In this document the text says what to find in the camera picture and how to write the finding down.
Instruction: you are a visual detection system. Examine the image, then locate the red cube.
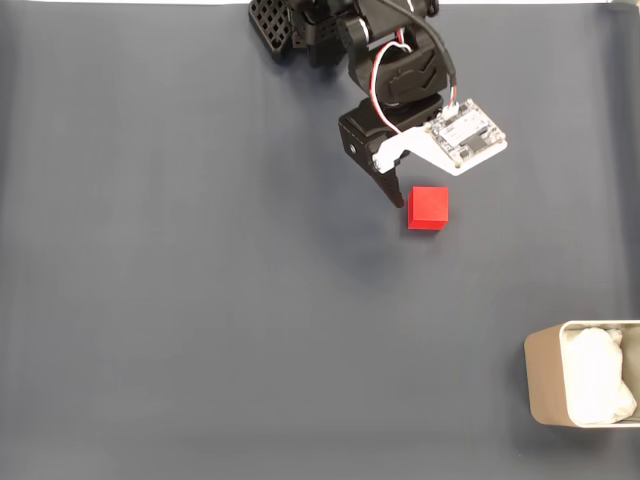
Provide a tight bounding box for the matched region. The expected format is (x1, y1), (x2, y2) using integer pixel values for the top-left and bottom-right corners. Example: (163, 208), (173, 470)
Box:
(407, 185), (450, 232)

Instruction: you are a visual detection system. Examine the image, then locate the beige metal box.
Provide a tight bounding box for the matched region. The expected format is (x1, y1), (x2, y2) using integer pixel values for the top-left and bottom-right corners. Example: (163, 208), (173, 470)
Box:
(523, 319), (640, 429)

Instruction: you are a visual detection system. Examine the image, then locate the grey table mat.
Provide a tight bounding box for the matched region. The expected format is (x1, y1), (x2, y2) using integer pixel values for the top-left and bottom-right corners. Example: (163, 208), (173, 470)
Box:
(0, 2), (640, 480)

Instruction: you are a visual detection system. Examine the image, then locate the white crumpled paper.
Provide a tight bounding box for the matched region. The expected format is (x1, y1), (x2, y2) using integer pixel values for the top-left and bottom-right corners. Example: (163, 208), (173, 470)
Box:
(567, 325), (639, 425)

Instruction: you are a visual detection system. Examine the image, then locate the white and red motor wire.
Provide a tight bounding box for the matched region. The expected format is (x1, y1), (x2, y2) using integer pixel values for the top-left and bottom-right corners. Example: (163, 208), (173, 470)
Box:
(371, 41), (414, 136)

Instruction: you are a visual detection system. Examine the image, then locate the camera board on white mount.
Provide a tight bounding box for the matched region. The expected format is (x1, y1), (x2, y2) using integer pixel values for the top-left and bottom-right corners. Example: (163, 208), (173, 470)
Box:
(372, 98), (509, 177)

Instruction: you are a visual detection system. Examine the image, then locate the black camera cable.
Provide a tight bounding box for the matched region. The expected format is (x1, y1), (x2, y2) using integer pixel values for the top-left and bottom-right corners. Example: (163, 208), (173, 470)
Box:
(359, 0), (459, 109)

